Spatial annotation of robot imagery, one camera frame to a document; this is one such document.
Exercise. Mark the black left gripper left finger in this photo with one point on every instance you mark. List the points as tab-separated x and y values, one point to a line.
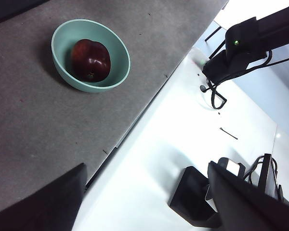
38	207

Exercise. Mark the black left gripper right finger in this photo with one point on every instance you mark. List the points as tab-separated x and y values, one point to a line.
250	209

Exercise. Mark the dark red plum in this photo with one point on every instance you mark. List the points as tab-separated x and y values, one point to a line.
91	60

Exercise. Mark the teal ribbed bowl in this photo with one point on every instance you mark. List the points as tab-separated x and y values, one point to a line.
62	48

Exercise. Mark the black flat panel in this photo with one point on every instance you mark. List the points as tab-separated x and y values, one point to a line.
267	173

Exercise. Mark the thin black rod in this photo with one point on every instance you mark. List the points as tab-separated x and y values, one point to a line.
228	133

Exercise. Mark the black rectangular tray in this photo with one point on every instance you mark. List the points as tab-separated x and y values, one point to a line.
9	9

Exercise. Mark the black metal frame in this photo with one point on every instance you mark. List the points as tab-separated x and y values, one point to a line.
213	34

